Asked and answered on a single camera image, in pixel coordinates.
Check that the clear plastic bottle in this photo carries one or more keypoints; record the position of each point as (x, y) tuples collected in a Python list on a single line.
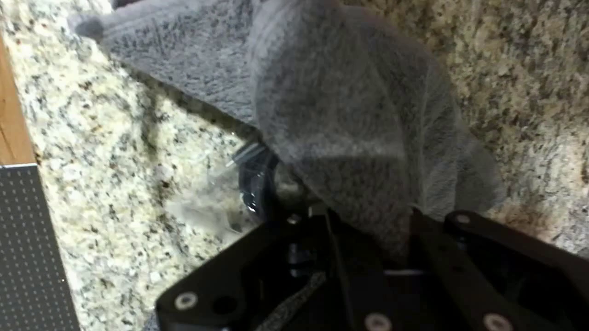
[(256, 164)]

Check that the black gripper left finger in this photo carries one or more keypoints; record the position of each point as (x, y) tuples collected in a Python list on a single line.
[(315, 274)]

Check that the grey perforated panel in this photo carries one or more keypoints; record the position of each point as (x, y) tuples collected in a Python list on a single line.
[(33, 289)]

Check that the grey towel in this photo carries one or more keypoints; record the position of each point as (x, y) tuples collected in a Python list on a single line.
[(363, 114)]

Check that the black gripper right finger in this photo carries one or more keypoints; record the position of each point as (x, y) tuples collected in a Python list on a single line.
[(494, 278)]

